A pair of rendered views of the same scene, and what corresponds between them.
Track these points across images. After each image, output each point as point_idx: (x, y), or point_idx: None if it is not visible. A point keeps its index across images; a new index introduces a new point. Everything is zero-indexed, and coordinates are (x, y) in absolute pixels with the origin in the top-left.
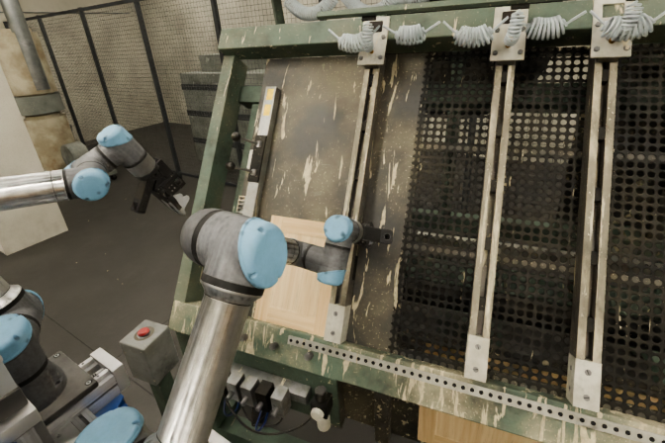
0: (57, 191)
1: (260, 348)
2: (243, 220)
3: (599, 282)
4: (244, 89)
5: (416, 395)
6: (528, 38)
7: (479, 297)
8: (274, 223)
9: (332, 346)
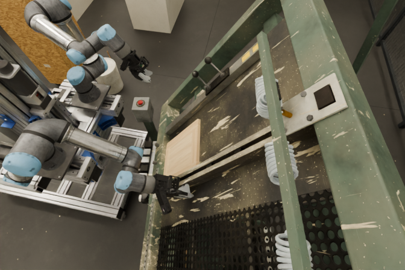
0: (65, 50)
1: (156, 156)
2: (18, 150)
3: None
4: (272, 17)
5: (143, 249)
6: None
7: None
8: (194, 123)
9: None
